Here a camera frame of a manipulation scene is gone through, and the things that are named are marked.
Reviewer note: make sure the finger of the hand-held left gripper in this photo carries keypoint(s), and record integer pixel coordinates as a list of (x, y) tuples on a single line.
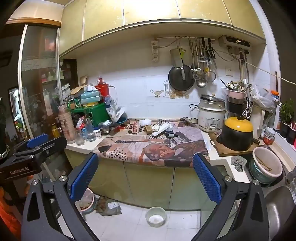
[(54, 143), (37, 140)]

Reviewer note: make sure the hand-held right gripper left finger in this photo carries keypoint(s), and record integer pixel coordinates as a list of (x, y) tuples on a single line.
[(83, 176)]

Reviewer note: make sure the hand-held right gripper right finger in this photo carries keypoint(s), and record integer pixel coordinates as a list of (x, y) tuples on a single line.
[(206, 178)]

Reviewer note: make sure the white paper towel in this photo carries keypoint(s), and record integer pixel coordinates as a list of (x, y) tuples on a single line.
[(161, 128)]

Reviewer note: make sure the yellow bottle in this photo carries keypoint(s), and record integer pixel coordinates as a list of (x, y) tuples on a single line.
[(56, 131)]

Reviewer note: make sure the stack of brown cups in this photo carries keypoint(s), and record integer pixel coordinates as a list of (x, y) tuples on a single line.
[(67, 125)]

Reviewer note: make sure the drinking glass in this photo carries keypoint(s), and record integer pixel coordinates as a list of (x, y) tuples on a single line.
[(79, 139)]

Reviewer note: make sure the pink floor bowl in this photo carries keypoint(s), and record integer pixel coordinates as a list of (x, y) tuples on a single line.
[(89, 207)]

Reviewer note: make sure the wooden cutting board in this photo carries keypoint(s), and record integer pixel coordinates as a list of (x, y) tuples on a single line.
[(222, 150)]

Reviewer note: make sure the grey rag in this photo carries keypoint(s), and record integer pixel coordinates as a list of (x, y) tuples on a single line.
[(238, 163)]

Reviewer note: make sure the clear plastic water bottle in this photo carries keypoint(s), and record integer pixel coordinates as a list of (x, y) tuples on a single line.
[(89, 132)]

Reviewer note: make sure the crumpled floor plastic bag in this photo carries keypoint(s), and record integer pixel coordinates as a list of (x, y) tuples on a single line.
[(111, 207)]

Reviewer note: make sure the orange cloth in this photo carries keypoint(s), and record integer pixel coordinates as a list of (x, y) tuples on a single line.
[(9, 215)]

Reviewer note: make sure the ceramic basin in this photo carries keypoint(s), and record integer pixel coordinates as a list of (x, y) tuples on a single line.
[(256, 171)]

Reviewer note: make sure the yellow object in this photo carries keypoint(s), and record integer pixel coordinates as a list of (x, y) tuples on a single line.
[(235, 136)]

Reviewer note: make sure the green plastic box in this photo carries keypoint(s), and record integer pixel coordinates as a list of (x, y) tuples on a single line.
[(97, 113)]

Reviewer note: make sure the glass jar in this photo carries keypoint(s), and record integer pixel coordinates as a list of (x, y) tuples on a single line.
[(106, 128)]

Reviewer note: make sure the yellow base cabinets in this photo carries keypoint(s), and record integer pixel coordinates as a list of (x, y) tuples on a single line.
[(143, 183)]

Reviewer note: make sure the teal tissue box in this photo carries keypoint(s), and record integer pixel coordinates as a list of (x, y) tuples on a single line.
[(91, 96)]

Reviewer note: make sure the white rice cooker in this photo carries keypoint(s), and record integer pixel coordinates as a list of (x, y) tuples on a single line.
[(211, 115)]

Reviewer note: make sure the white floor bowl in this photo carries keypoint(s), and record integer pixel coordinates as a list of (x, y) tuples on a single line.
[(156, 219)]

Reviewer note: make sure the newspaper print tablecloth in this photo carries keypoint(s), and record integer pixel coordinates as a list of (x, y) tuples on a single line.
[(143, 148)]

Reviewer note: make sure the blue printed plastic bag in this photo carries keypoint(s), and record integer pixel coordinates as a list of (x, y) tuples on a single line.
[(111, 109)]

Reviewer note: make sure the blue plastic bowl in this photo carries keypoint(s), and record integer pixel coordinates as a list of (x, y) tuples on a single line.
[(122, 121)]

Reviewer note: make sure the glass display cabinet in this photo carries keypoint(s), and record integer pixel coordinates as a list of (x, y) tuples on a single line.
[(37, 69)]

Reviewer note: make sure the stack of small bowls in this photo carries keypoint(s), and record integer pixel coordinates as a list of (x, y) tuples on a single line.
[(269, 136)]

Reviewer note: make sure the steel sink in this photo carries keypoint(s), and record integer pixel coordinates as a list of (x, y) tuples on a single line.
[(277, 204)]

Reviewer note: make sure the small tan box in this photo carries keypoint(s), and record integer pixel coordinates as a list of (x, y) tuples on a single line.
[(148, 129)]

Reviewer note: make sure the pink bowl with utensils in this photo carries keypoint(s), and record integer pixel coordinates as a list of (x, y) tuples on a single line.
[(235, 93)]

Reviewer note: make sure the steel ladle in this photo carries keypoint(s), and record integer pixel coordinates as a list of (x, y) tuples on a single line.
[(201, 83)]

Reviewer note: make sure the white bottle orange cap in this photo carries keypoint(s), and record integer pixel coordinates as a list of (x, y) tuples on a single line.
[(276, 111)]

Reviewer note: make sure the clear plastic bag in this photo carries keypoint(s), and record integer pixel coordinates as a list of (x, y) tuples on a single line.
[(262, 97)]

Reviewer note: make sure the black wok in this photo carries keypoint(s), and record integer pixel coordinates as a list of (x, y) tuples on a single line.
[(178, 80)]

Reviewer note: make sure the potted green plant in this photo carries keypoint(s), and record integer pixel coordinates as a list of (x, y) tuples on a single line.
[(286, 111)]

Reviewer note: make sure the steel slotted skimmer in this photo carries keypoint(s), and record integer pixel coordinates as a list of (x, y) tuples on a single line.
[(197, 74)]

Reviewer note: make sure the steel cleaver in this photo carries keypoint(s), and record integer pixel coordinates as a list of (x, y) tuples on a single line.
[(177, 58)]

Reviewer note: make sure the kitchen scissors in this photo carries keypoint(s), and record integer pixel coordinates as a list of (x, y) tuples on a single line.
[(211, 53)]

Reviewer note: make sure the white water heater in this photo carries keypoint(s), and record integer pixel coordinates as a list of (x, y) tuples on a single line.
[(233, 41)]

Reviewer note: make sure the wall socket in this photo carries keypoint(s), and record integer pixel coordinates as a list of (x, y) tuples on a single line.
[(229, 71)]

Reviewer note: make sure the white wall power strip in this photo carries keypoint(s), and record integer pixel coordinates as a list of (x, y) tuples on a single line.
[(155, 51)]

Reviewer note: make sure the yellow wall cabinets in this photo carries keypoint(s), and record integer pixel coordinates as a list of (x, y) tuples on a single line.
[(150, 14)]

